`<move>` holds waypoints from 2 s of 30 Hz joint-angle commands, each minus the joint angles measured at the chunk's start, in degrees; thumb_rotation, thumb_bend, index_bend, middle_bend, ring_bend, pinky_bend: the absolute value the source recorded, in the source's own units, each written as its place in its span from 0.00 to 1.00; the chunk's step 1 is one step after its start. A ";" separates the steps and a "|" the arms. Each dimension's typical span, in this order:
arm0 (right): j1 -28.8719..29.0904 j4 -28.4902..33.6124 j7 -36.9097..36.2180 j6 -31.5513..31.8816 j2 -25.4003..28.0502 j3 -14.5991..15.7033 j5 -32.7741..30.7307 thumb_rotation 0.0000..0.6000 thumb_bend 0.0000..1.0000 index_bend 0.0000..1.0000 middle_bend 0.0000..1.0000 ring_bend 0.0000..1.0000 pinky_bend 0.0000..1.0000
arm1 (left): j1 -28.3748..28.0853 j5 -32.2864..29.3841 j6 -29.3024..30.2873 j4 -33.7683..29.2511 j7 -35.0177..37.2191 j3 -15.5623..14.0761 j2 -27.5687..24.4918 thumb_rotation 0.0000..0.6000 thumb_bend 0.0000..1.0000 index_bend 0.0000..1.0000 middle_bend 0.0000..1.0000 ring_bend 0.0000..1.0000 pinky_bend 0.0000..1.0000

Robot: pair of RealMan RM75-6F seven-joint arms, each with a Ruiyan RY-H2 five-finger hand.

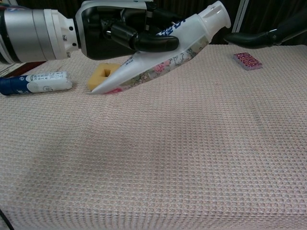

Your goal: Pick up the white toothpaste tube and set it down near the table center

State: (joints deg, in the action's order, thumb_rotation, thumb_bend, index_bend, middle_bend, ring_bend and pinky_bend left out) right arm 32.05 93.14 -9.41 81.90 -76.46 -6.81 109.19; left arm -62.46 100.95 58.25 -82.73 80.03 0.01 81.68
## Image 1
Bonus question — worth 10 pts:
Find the long black floor cable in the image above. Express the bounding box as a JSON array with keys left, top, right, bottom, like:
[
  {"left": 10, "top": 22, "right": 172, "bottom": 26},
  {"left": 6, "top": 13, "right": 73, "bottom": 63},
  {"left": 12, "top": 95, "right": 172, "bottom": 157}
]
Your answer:
[{"left": 0, "top": 207, "right": 14, "bottom": 230}]

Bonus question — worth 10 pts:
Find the white floral toothpaste tube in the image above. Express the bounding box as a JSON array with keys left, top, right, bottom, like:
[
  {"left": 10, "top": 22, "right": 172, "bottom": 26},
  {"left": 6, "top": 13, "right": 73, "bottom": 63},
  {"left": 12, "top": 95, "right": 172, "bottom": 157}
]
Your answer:
[{"left": 91, "top": 0, "right": 232, "bottom": 95}]

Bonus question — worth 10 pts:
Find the pink waffle tablecloth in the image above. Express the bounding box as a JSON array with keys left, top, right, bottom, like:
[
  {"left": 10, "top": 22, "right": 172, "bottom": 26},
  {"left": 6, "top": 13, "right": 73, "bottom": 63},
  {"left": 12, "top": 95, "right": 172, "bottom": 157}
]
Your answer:
[{"left": 0, "top": 43, "right": 307, "bottom": 230}]

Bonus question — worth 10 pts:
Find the pink patterned card box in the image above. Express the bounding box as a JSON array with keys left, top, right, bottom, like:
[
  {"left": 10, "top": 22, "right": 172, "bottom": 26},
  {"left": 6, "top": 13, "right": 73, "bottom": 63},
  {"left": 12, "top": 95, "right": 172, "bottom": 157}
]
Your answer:
[{"left": 232, "top": 52, "right": 263, "bottom": 71}]

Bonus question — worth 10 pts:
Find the white metal partition post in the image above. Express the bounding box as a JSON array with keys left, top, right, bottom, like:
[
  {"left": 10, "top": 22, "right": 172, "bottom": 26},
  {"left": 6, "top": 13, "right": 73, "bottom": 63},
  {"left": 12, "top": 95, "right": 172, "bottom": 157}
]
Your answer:
[{"left": 230, "top": 0, "right": 250, "bottom": 34}]

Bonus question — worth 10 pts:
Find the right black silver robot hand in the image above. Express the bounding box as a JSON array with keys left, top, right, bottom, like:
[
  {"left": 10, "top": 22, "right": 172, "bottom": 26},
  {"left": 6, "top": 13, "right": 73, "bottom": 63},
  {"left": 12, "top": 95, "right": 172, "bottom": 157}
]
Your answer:
[{"left": 224, "top": 10, "right": 307, "bottom": 50}]

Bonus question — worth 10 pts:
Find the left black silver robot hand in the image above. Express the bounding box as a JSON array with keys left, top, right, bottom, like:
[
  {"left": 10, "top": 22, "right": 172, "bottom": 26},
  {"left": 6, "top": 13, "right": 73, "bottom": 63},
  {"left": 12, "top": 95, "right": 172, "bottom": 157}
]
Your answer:
[{"left": 74, "top": 0, "right": 185, "bottom": 61}]

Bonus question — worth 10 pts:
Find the yellow sponge with rectangular hole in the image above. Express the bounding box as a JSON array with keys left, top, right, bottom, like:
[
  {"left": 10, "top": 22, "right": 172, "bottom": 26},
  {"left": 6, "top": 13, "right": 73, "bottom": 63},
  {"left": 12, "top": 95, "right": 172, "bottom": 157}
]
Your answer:
[{"left": 86, "top": 62, "right": 121, "bottom": 92}]

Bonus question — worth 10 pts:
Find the white and blue bottle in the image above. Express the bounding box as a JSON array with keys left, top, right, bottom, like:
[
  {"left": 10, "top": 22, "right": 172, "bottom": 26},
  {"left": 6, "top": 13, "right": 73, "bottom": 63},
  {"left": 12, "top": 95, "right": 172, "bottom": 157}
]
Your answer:
[{"left": 0, "top": 70, "right": 73, "bottom": 96}]

